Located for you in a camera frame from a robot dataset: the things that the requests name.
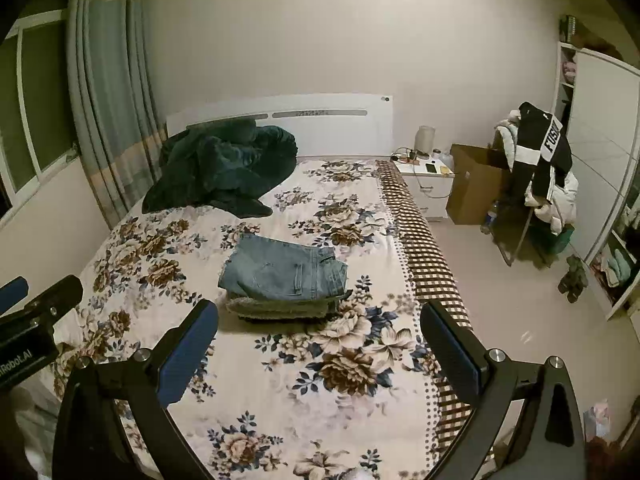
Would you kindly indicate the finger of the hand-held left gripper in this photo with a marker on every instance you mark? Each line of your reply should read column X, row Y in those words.
column 11, row 295
column 57, row 297

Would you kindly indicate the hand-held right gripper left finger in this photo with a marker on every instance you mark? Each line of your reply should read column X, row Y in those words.
column 189, row 347

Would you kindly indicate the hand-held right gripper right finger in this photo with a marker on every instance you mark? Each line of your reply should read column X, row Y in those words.
column 452, row 352

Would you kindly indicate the blue jeans pants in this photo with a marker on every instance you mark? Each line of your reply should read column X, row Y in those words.
column 280, row 267

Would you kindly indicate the folded grey-green pants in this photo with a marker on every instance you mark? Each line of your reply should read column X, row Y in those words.
column 280, row 309

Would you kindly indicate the bed with floral bedspread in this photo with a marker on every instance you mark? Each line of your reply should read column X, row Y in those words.
column 280, row 375

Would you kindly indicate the wooden chair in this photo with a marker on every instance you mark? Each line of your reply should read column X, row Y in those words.
column 515, row 230

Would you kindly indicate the plastic bottle with blue label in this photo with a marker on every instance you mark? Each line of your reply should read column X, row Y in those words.
column 490, row 217

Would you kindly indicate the dark green slippers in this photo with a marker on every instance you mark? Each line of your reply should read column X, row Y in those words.
column 574, row 277

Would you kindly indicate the green basket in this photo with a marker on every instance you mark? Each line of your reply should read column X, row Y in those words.
column 552, row 240

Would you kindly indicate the pink and white bag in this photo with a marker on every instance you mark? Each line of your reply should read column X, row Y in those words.
column 597, row 420

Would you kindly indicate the white nightstand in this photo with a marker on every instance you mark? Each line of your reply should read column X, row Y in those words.
column 432, row 192

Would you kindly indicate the brown cardboard box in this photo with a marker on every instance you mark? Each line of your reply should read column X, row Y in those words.
column 472, row 190

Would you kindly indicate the dark green blanket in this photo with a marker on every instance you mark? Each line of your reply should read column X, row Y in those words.
column 220, row 167

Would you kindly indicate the black phone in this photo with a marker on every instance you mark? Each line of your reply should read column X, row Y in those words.
column 431, row 168

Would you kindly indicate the white-framed window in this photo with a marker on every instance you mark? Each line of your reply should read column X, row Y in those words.
column 30, row 110

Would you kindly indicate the chair with piled clothes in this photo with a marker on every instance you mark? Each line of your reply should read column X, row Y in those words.
column 562, row 200

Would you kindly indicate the clear plastic jar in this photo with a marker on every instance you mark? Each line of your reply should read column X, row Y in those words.
column 444, row 160

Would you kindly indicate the grey striped curtain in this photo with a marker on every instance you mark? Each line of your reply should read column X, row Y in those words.
column 110, row 100

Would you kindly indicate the white jug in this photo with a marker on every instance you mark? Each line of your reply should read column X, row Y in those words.
column 425, row 140

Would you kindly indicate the black and white jacket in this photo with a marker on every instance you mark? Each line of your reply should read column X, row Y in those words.
column 542, row 150

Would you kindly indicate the white wardrobe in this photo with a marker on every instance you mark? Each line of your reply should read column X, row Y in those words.
column 600, row 150

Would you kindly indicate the white headboard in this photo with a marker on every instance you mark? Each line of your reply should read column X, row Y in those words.
column 325, row 127

